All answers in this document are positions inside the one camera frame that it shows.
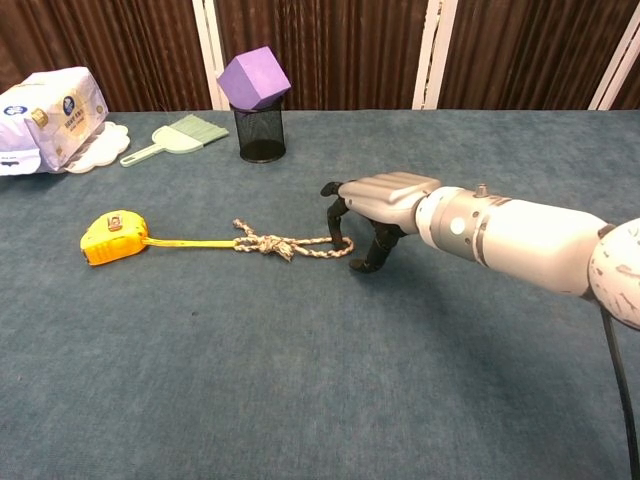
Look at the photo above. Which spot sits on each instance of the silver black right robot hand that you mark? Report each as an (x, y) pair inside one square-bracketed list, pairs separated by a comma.
[(385, 197)]

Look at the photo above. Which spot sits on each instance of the yellow tape measure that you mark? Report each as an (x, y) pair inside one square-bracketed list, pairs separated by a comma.
[(112, 245)]

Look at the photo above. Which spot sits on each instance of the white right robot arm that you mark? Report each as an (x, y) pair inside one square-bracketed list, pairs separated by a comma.
[(530, 235)]

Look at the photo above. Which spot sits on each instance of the pale green hand brush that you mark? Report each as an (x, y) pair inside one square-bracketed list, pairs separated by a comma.
[(175, 138)]

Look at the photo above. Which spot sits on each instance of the black mesh pen holder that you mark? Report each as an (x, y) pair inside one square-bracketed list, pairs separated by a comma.
[(260, 132)]

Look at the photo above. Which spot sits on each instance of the brown pleated curtain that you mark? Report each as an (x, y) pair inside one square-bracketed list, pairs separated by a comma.
[(345, 45)]

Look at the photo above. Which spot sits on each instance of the purple foam cube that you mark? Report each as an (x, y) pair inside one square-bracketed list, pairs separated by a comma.
[(255, 77)]

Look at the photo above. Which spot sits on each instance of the blue grey table cover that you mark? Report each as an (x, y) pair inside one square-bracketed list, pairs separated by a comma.
[(250, 350)]

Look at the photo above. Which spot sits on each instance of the white cloud-shaped dish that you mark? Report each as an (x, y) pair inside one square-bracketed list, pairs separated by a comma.
[(102, 150)]

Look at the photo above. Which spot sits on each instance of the white tissue pack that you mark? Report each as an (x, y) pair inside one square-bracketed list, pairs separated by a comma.
[(55, 115)]

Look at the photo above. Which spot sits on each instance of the white frame post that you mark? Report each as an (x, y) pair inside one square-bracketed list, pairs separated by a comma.
[(210, 55), (432, 55), (617, 70)]

